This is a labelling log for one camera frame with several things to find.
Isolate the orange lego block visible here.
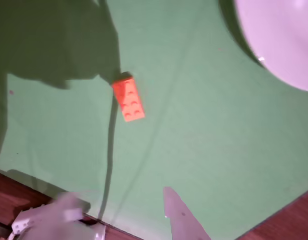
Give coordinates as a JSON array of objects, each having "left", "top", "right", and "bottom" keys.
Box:
[{"left": 111, "top": 72, "right": 146, "bottom": 123}]

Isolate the white round plate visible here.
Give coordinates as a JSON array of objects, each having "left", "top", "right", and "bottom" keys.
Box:
[{"left": 233, "top": 0, "right": 308, "bottom": 93}]

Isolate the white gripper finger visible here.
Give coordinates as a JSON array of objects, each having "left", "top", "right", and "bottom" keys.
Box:
[{"left": 163, "top": 186, "right": 212, "bottom": 240}]

